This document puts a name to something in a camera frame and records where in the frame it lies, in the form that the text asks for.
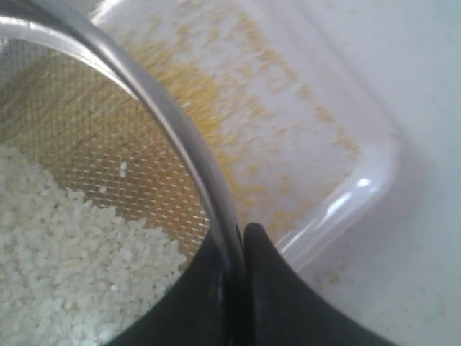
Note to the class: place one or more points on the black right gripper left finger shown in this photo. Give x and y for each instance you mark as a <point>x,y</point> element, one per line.
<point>195,309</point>

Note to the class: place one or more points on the round steel mesh sieve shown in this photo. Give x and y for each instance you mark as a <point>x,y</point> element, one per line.
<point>75,101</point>

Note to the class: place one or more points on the yellow and white grain mix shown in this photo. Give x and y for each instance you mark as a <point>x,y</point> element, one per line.
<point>72,272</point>

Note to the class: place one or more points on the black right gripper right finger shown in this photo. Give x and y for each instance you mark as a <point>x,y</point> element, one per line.
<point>286,311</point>

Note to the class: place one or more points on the white square plastic tray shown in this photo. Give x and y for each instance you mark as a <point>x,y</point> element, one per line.
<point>306,149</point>

